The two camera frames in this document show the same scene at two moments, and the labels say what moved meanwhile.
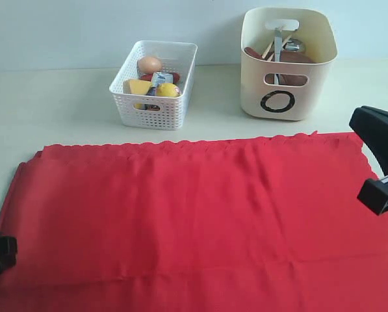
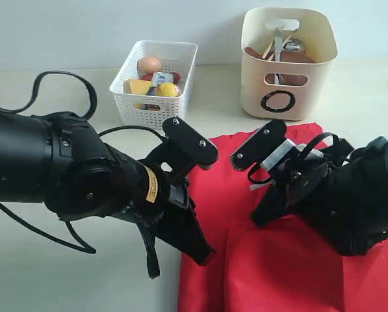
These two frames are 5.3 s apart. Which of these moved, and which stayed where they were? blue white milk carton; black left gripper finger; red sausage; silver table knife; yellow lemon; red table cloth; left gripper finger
Moved: left gripper finger; black left gripper finger; red table cloth
Stayed: red sausage; silver table knife; yellow lemon; blue white milk carton
